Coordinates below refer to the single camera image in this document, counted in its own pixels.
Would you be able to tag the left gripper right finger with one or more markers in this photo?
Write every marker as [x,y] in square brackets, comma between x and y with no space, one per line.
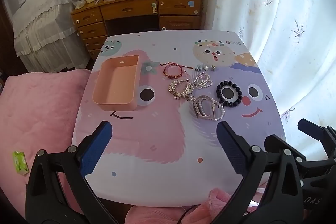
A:
[282,199]

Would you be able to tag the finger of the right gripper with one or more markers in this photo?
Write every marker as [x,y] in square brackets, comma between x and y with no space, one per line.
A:
[275,144]
[326,135]

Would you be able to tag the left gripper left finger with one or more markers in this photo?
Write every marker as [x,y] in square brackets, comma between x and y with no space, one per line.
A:
[45,198]

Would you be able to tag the smartwatch with pearl band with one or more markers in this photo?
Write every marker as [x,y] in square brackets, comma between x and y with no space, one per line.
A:
[208,108]

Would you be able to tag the blue flower earring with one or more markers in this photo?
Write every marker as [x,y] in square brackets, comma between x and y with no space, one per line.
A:
[199,68]

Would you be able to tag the green small packet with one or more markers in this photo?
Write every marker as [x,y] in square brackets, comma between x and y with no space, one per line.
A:
[20,163]

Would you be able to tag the pink plastic tray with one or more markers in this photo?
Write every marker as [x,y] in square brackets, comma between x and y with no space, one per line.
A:
[117,84]

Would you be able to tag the white floral curtain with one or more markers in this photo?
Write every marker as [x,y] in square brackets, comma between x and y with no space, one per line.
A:
[293,43]

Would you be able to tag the white lace covered bed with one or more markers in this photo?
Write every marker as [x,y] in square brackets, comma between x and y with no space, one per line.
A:
[45,36]

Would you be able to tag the wooden desk with drawers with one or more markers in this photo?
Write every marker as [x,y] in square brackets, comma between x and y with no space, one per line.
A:
[100,19]

